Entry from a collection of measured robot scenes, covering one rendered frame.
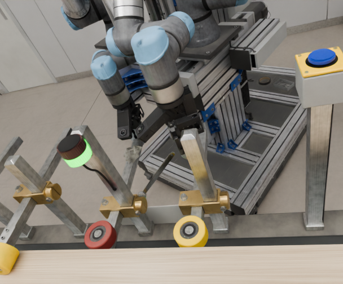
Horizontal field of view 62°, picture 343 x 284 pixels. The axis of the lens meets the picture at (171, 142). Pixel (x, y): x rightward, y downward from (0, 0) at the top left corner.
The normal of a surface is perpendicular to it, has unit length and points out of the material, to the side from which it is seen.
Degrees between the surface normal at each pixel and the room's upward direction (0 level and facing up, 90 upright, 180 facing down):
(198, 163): 90
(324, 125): 90
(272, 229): 0
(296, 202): 0
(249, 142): 0
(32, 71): 90
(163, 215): 90
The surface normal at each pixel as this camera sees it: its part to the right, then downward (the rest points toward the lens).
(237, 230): -0.29, -0.70
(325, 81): -0.12, 0.70
